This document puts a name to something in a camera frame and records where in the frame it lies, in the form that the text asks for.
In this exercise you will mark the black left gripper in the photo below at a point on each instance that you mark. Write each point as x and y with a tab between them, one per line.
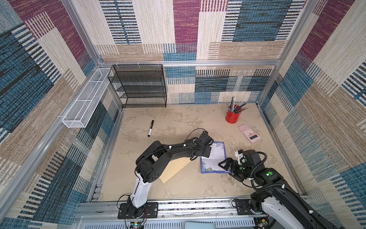
204	147

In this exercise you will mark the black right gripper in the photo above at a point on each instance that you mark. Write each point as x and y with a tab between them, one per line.
231	166

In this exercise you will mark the white letter paper blue border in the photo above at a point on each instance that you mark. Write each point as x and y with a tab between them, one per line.
217	155

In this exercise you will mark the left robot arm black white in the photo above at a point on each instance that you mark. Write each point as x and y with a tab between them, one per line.
151	164

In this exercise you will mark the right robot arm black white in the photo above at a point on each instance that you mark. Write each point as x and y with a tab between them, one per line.
272	194

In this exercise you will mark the tan manila envelope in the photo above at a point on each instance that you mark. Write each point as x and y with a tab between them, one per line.
173	168

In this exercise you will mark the pink calculator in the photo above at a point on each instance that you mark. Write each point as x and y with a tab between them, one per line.
251	136

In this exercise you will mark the red pen cup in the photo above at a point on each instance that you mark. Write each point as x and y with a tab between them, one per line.
232	117

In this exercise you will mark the pens in red cup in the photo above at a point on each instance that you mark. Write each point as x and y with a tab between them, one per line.
236	107

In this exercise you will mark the black and white marker pen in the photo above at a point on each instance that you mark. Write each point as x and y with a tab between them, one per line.
150	129

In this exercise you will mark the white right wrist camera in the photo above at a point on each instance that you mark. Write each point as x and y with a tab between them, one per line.
238	156

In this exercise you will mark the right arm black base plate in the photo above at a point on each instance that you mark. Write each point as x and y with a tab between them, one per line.
242	207

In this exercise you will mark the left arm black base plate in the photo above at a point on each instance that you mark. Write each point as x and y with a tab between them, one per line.
128	211

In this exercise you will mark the black mesh wire shelf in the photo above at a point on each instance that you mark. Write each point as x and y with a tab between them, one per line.
139	86

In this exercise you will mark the white mesh wire basket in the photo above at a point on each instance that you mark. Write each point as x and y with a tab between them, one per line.
86	103

